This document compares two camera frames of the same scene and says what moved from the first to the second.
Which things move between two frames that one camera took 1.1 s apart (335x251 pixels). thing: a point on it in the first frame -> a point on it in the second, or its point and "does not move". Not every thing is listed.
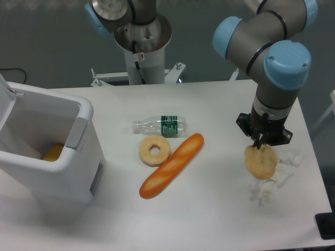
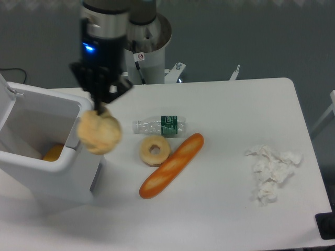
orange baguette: (173, 166) does not move
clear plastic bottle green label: (171, 126) does not move
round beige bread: (260, 163) -> (99, 133)
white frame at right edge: (331, 109) does not move
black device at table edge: (325, 223) does not move
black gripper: (264, 130) -> (101, 70)
